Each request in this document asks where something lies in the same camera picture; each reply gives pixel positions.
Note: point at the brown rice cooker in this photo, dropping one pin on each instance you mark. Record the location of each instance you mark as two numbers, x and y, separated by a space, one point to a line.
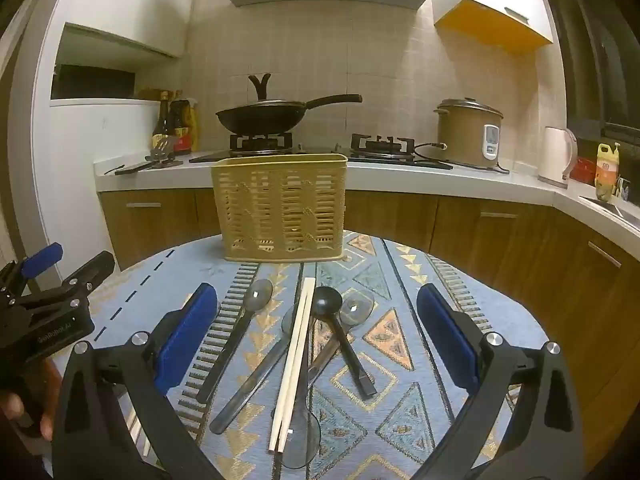
460 135

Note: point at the wide dark sauce bottle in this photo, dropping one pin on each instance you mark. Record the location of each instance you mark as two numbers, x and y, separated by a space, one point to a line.
181 125

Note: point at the clear grey plastic spoon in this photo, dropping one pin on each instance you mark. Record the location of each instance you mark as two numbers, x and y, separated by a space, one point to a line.
250 385
260 294
302 440
357 310

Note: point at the grey slotted stand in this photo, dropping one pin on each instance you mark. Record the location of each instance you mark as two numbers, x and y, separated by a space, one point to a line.
162 147

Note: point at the black gas stove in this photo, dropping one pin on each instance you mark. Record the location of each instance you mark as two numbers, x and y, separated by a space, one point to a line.
382 145

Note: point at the white kitchen countertop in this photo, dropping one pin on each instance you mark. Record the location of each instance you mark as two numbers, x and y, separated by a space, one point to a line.
400 177

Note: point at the dark window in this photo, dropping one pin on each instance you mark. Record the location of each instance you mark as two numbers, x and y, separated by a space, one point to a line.
600 60

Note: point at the yellow oil bottle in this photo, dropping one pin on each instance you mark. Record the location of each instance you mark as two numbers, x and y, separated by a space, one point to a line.
607 165

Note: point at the beige slotted utensil basket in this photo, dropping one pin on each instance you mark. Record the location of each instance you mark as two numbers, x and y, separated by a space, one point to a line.
280 210

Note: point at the slim yellow bottle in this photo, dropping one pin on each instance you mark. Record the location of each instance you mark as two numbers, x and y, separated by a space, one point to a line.
194 125

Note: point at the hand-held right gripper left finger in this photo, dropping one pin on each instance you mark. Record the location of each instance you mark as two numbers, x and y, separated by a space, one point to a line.
185 335

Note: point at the black plastic spoon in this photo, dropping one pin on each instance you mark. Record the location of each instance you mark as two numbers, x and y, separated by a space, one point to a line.
327 302

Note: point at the person's left hand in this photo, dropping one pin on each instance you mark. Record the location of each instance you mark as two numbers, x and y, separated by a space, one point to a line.
48 427

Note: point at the small black utensil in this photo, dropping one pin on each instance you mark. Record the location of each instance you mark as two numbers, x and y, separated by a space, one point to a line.
112 168

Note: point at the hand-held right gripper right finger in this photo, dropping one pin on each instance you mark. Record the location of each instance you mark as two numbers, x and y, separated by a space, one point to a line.
447 335

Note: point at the steel sink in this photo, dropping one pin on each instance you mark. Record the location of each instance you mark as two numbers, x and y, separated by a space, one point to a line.
612 208

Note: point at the white electric kettle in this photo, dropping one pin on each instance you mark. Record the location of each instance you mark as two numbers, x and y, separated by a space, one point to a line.
555 157

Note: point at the wooden base cabinets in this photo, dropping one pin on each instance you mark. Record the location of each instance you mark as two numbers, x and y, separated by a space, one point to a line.
150 225

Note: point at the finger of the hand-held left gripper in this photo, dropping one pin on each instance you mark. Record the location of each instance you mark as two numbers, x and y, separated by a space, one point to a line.
92 267
42 258

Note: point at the black wok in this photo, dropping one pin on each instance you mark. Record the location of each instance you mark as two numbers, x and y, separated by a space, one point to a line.
260 117

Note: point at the dark soy sauce bottle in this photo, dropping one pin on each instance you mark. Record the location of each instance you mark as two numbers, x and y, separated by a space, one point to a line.
161 130

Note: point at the red container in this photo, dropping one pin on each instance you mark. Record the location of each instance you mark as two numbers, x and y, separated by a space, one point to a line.
584 169

